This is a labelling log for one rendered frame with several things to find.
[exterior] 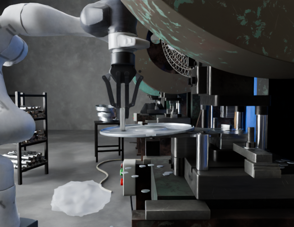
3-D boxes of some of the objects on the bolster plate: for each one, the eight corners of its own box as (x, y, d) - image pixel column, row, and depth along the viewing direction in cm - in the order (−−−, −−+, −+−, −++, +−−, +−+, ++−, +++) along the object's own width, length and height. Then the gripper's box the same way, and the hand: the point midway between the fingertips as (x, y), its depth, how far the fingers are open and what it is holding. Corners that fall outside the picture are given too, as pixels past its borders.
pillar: (258, 150, 74) (259, 100, 73) (254, 148, 76) (256, 100, 75) (266, 150, 74) (267, 100, 73) (262, 148, 76) (263, 100, 75)
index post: (198, 170, 64) (198, 131, 63) (195, 167, 67) (195, 129, 66) (209, 170, 64) (209, 131, 63) (206, 167, 67) (206, 129, 66)
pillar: (236, 140, 90) (237, 100, 89) (234, 139, 92) (235, 100, 92) (243, 140, 90) (244, 100, 89) (241, 139, 92) (241, 100, 92)
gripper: (143, 55, 85) (143, 128, 86) (103, 54, 84) (103, 128, 86) (144, 51, 77) (144, 131, 79) (99, 50, 77) (100, 131, 78)
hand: (122, 119), depth 82 cm, fingers closed
